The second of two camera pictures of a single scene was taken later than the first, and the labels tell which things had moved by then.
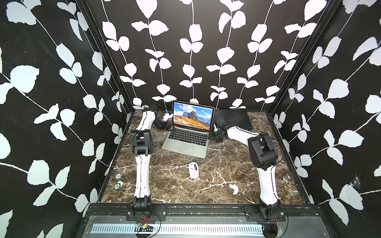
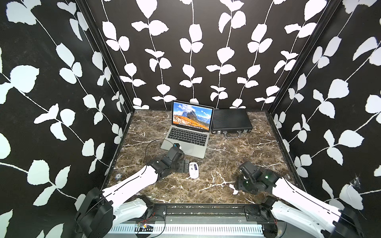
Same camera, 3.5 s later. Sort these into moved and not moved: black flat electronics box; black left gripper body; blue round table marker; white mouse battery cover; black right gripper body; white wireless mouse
Moved: black right gripper body; black left gripper body
Not moved: black flat electronics box; white mouse battery cover; blue round table marker; white wireless mouse
